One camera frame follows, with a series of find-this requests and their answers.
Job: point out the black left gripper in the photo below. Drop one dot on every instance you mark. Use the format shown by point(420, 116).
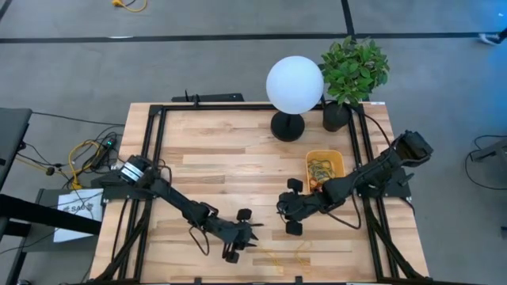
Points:
point(233, 237)

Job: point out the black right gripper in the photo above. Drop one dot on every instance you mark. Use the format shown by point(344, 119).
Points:
point(297, 206)

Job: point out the teal rubber band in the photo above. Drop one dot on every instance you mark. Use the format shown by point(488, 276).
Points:
point(330, 174)

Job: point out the yellow rubber band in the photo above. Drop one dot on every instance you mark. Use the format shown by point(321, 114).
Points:
point(305, 253)
point(321, 162)
point(273, 257)

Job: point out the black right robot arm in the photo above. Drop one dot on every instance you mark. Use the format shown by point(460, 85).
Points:
point(376, 170)

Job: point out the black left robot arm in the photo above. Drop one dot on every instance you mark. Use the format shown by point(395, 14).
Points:
point(174, 198)

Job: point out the yellow plastic bin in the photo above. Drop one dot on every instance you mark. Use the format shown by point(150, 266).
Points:
point(338, 158)

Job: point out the white globe table lamp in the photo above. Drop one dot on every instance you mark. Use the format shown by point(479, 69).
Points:
point(295, 85)

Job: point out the black box with antennas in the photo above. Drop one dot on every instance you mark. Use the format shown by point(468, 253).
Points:
point(214, 97)

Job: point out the green plant in black pot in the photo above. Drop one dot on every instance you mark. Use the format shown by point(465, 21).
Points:
point(352, 67)

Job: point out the black power strip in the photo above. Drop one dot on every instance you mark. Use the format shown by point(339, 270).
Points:
point(105, 152)

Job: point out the white printed paper sheet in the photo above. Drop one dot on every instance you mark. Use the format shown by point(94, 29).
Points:
point(79, 213)

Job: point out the grey stand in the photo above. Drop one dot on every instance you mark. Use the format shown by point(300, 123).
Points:
point(491, 150)

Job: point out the grey side table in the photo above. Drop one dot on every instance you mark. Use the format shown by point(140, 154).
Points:
point(45, 198)

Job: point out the black bar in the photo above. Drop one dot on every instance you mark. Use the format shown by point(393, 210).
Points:
point(39, 213)

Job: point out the person's foot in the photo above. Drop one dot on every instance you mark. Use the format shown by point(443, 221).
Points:
point(491, 38)

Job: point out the dark grey desk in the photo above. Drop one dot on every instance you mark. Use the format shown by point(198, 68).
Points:
point(12, 134)

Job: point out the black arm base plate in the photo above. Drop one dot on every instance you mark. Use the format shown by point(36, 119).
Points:
point(111, 194)
point(400, 192)

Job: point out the black aluminium table frame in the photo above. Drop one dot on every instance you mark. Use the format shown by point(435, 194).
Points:
point(257, 107)

